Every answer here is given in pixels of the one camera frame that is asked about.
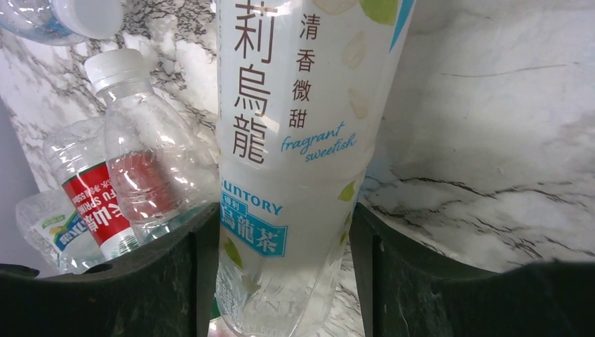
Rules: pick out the red label bottle red cap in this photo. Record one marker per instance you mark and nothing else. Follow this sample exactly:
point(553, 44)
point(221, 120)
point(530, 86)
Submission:
point(77, 160)

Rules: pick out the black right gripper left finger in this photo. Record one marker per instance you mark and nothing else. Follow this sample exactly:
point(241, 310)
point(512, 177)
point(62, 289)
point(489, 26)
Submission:
point(163, 288)

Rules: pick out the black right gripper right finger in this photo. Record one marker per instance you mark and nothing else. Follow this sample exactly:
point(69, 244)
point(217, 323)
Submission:
point(407, 289)

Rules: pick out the white Suntory oolong tea bottle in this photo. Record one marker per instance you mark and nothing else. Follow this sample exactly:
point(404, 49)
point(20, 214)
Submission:
point(302, 89)

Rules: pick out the green Cestbon label water bottle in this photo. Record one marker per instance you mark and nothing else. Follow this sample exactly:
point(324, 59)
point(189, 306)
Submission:
point(161, 172)

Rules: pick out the blue label bottle front left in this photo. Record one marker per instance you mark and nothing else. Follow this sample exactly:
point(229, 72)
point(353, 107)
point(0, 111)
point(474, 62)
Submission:
point(49, 222)

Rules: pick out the clear bottle blue label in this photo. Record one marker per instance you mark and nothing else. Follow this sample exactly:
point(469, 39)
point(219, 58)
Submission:
point(62, 22)

